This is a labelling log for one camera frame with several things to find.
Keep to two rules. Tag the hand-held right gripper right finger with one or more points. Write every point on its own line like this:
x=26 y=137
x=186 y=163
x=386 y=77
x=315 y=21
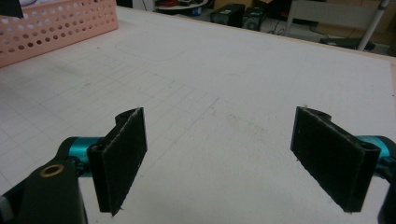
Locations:
x=330 y=161

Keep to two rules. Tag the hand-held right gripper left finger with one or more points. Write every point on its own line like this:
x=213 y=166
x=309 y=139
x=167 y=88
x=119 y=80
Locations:
x=120 y=161

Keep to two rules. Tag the pink perforated plastic basket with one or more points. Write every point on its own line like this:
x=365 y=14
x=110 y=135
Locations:
x=62 y=31

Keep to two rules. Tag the black flat device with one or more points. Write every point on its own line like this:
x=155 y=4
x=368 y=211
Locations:
x=342 y=43

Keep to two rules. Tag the white foam mat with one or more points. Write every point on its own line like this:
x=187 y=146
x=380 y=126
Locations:
x=218 y=68

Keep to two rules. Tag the white metal stand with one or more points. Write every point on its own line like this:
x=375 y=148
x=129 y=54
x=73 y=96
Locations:
x=330 y=14

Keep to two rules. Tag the black computer tower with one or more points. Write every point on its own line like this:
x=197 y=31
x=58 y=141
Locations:
x=253 y=19
x=227 y=15

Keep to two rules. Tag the white round table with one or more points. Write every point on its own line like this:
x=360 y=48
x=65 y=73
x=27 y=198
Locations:
x=180 y=7

